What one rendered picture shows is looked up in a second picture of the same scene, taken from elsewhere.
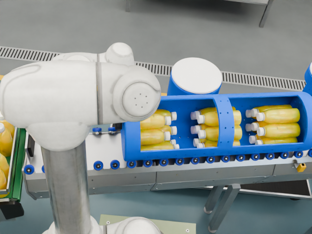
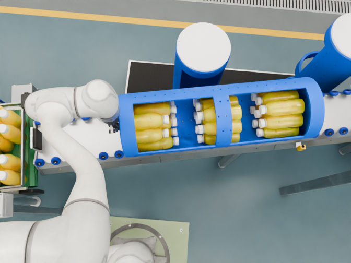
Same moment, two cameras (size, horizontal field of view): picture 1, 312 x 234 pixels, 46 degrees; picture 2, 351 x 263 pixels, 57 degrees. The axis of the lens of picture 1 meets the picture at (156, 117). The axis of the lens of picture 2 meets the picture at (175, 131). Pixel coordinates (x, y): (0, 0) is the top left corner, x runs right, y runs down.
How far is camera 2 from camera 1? 0.64 m
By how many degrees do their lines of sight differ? 25
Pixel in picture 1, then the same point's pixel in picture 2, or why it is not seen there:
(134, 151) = (133, 154)
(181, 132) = (184, 115)
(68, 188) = not seen: outside the picture
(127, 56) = (104, 100)
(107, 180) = (115, 164)
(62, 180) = not seen: outside the picture
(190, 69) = (196, 39)
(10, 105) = not seen: outside the picture
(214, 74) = (222, 46)
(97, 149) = (103, 135)
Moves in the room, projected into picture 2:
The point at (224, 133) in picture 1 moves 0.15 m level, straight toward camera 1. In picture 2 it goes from (221, 135) to (208, 167)
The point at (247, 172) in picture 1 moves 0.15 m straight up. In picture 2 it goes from (248, 150) to (256, 143)
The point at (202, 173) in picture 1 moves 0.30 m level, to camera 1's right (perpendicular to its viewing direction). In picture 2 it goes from (203, 153) to (261, 161)
